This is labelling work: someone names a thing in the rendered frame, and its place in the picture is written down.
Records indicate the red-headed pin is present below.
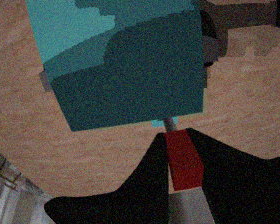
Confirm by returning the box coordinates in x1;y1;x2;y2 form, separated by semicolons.
163;117;204;190

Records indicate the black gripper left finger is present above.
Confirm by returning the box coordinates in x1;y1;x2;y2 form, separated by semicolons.
44;132;169;224

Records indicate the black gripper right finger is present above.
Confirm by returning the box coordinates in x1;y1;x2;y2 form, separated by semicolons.
185;128;280;224

